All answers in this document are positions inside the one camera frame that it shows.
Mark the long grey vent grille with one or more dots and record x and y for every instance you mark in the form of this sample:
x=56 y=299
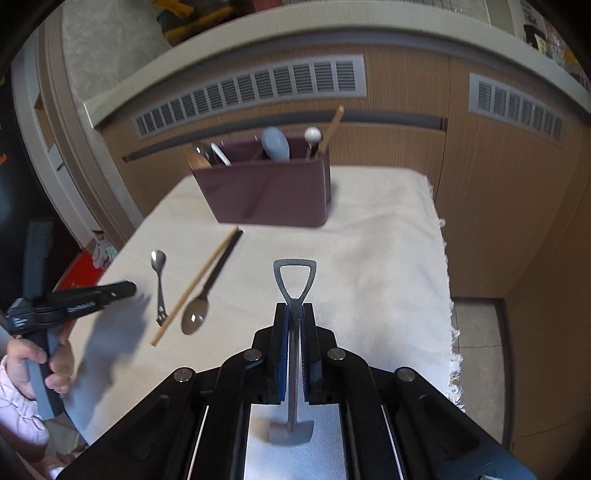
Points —
x=249 y=87

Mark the wooden cabinet front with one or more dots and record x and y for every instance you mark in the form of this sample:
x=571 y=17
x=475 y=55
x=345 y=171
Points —
x=508 y=207

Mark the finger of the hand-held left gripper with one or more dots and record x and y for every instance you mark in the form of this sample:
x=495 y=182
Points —
x=115 y=290
x=85 y=308

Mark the red floor mat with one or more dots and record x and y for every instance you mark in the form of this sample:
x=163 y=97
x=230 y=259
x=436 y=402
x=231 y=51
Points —
x=83 y=277

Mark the person's left hand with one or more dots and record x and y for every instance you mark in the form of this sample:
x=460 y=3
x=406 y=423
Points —
x=60 y=364

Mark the grey-blue spoon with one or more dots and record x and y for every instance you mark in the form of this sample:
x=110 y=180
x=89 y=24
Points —
x=275 y=143

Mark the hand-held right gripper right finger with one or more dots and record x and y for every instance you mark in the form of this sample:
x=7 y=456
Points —
x=308 y=355

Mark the wooden chopstick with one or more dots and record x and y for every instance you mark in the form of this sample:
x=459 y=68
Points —
x=333 y=127
x=194 y=286

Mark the pile of slippers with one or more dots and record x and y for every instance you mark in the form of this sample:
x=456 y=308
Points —
x=106 y=251

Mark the white ball-tipped metal stirrer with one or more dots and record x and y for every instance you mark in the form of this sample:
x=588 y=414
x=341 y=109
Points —
x=312 y=134

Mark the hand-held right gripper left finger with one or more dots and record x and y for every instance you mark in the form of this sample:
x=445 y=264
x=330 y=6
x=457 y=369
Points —
x=282 y=350

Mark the kitchen counter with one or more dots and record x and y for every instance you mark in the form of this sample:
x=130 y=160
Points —
x=138 y=46

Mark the small metal spoon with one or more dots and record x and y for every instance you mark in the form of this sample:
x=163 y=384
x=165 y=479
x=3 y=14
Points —
x=158 y=261

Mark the brown utensil holder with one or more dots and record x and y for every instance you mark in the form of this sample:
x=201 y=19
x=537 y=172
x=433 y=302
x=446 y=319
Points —
x=268 y=194

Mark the shovel-shaped metal spoon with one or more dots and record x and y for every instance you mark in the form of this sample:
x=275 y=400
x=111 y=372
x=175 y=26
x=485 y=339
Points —
x=294 y=295

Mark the wooden spoon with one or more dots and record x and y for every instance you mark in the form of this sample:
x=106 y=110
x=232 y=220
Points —
x=197 y=160

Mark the short grey vent grille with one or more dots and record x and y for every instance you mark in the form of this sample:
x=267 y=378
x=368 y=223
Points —
x=517 y=108

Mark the person's left forearm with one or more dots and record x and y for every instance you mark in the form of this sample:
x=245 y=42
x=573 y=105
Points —
x=14 y=410

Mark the white cloth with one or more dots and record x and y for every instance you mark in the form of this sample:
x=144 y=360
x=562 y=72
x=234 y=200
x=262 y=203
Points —
x=369 y=258

